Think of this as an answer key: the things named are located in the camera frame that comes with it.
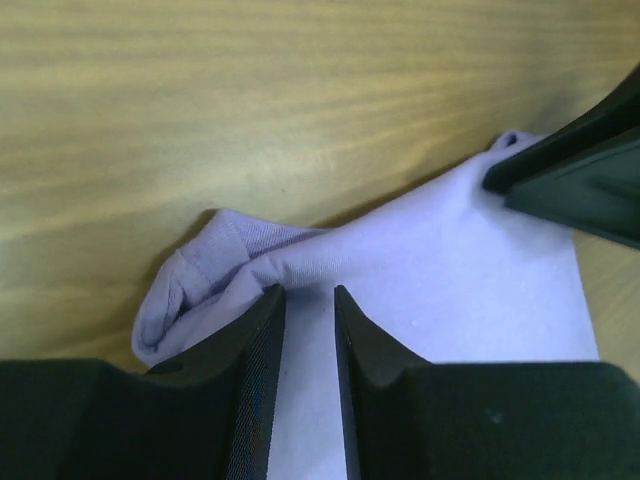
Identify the purple t-shirt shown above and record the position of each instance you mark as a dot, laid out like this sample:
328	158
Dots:
445	269

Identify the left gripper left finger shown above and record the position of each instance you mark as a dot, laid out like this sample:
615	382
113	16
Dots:
206	413

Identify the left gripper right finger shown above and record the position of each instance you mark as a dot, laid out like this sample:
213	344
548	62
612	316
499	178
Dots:
406	418

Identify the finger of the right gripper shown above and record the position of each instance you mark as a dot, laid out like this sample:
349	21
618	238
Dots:
616	114
596	191

